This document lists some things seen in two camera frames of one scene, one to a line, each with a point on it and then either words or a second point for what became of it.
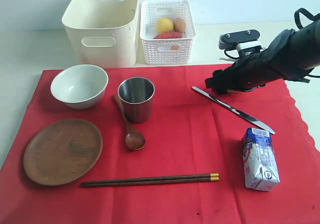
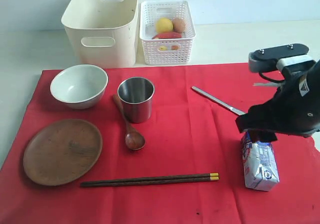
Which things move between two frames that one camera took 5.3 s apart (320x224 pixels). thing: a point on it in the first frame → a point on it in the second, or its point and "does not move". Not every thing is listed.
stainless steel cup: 136,94 does not move
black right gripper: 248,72 → 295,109
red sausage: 168,35 does not move
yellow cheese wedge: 229,90 → 163,48
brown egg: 179,25 does not move
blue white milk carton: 260,164 does not move
